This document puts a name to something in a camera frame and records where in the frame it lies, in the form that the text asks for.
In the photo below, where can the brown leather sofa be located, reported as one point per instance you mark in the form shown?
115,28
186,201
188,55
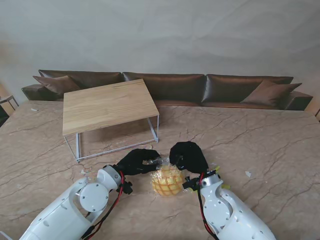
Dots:
175,87

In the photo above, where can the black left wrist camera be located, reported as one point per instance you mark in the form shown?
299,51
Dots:
128,188

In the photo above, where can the brown leather cushion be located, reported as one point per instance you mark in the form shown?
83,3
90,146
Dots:
56,83
271,92

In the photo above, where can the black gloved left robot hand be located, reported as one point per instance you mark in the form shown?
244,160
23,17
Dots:
135,162

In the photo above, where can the wooden shelf with white frame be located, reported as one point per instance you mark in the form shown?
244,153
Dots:
105,107

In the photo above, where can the yellow melon bread bun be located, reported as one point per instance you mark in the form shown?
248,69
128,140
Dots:
168,183

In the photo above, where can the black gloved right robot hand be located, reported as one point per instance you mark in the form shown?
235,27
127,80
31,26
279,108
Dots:
192,157

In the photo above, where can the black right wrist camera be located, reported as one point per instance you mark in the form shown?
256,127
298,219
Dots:
191,183

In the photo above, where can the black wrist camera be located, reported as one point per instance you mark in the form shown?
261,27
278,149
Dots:
191,183
128,188

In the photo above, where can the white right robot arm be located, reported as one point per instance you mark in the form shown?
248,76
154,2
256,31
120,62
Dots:
230,212

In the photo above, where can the lime green sealing clip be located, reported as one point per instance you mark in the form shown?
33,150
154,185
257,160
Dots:
217,168

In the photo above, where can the clear plastic bread bag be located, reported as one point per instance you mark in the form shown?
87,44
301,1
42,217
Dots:
165,165

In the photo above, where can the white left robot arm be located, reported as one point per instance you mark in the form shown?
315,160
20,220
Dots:
65,212

